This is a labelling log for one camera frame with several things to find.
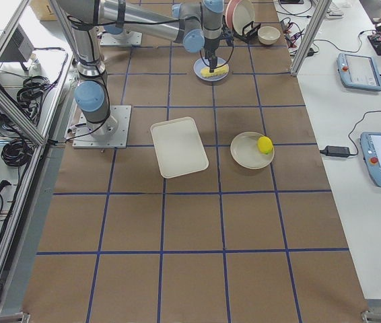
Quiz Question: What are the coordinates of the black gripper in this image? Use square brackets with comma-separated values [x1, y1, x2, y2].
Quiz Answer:
[203, 32, 220, 73]

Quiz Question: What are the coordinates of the blue plate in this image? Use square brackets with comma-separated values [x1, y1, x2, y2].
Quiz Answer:
[193, 57, 229, 81]

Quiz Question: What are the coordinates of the cream plate in rack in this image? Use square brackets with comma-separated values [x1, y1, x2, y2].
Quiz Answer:
[233, 0, 255, 34]

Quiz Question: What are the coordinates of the pink plate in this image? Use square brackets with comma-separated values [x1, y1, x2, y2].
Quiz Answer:
[225, 0, 240, 30]

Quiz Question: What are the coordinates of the round cream plate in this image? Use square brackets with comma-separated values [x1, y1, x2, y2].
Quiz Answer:
[230, 132, 275, 170]

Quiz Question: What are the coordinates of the black dish rack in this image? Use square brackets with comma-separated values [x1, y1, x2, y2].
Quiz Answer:
[223, 21, 261, 44]

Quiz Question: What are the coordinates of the cream bowl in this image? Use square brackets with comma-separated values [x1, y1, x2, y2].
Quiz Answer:
[257, 26, 281, 46]

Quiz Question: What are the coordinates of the white rectangular tray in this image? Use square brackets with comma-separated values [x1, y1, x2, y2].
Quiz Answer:
[151, 116, 209, 179]

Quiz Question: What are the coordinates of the yellow lemon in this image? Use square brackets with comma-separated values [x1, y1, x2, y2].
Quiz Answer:
[257, 136, 274, 154]

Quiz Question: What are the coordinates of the upper teach pendant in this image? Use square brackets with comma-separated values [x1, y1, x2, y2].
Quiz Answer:
[337, 52, 381, 92]

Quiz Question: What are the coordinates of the black power adapter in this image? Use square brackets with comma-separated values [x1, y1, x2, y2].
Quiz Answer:
[320, 145, 351, 158]

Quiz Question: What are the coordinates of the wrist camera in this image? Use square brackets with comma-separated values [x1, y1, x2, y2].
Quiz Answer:
[220, 26, 234, 47]

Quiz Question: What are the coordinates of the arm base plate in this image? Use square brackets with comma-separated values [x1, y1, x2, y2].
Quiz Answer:
[100, 31, 142, 47]
[72, 105, 131, 149]

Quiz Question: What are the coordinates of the aluminium frame post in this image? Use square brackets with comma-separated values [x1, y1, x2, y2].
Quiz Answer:
[290, 0, 331, 77]

